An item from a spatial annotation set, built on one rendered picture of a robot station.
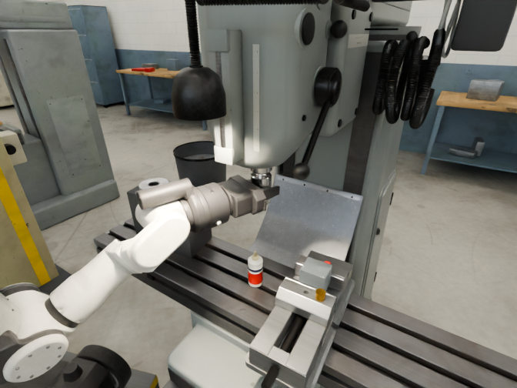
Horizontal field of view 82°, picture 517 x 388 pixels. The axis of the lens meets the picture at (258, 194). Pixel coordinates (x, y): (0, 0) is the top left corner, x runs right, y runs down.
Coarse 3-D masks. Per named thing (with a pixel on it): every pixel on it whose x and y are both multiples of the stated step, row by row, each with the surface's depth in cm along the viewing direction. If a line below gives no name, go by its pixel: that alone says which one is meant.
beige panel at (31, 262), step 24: (0, 144) 164; (0, 168) 167; (0, 192) 170; (24, 192) 180; (0, 216) 173; (24, 216) 183; (0, 240) 176; (24, 240) 186; (0, 264) 179; (24, 264) 190; (48, 264) 203; (0, 288) 182; (48, 288) 201
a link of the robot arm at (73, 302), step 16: (96, 256) 51; (80, 272) 50; (96, 272) 49; (112, 272) 50; (16, 288) 47; (32, 288) 49; (64, 288) 48; (80, 288) 48; (96, 288) 49; (112, 288) 51; (16, 304) 45; (32, 304) 46; (48, 304) 47; (64, 304) 47; (80, 304) 48; (96, 304) 49; (32, 320) 44; (48, 320) 45; (64, 320) 47; (80, 320) 49
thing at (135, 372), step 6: (66, 354) 121; (72, 354) 121; (66, 360) 119; (132, 372) 115; (138, 372) 115; (144, 372) 115; (132, 378) 113; (138, 378) 113; (144, 378) 113; (150, 378) 113; (156, 378) 114; (126, 384) 111; (132, 384) 111; (138, 384) 111; (144, 384) 111; (150, 384) 111; (156, 384) 115
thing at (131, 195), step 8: (144, 184) 93; (152, 184) 96; (160, 184) 93; (128, 192) 92; (128, 200) 93; (136, 200) 91; (136, 224) 97; (136, 232) 99; (192, 232) 90; (200, 232) 94; (208, 232) 99; (192, 240) 91; (200, 240) 95; (208, 240) 100; (184, 248) 92; (192, 248) 92; (200, 248) 96; (192, 256) 93
